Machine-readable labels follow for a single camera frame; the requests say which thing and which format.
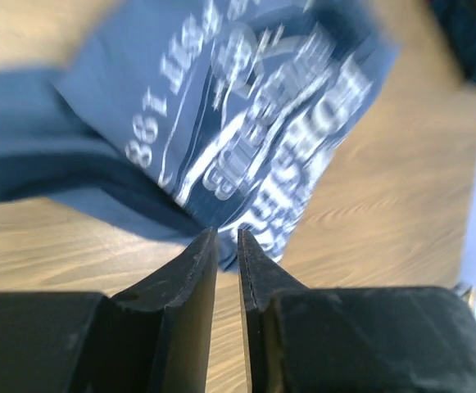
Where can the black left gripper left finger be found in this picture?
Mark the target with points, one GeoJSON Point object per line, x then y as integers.
{"type": "Point", "coordinates": [152, 337]}

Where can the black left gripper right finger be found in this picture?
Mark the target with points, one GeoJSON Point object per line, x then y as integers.
{"type": "Point", "coordinates": [361, 339]}

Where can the blue-grey tank top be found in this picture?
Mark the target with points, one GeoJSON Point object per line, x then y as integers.
{"type": "Point", "coordinates": [177, 116]}

